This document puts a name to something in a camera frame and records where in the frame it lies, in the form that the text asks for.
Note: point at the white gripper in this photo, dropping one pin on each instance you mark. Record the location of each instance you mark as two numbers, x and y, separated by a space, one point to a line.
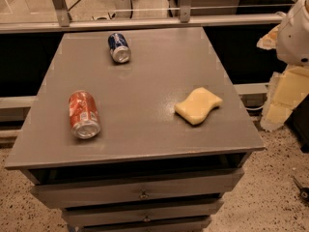
294 38

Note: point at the blue pepsi can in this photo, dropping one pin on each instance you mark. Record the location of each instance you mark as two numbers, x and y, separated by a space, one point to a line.
119 48

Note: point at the orange soda can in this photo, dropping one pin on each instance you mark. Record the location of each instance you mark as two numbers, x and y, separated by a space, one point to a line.
84 119

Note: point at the yellow sponge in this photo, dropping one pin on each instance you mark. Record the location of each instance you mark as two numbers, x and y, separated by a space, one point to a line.
197 106

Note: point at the black caster wheel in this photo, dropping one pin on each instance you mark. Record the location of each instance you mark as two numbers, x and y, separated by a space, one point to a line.
303 191

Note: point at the grey drawer cabinet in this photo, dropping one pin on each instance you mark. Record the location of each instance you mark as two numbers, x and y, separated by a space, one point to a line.
147 170

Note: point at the metal railing frame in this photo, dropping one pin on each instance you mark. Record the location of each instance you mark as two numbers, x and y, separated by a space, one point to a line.
26 16

